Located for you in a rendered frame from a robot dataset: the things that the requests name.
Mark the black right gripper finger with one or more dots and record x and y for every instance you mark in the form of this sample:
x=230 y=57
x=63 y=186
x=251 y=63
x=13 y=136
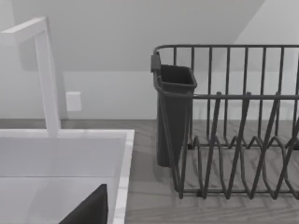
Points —
x=92 y=207

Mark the white sink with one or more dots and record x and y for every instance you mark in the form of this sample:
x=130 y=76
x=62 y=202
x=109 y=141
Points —
x=63 y=158

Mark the dark grey cutlery holder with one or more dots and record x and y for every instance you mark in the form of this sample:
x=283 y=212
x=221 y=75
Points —
x=174 y=116

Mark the white tall tap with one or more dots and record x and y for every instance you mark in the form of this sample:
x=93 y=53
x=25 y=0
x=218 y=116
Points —
x=45 y=77

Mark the white wall outlet plate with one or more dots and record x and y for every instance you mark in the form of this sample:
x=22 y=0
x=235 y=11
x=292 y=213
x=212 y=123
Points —
x=73 y=101

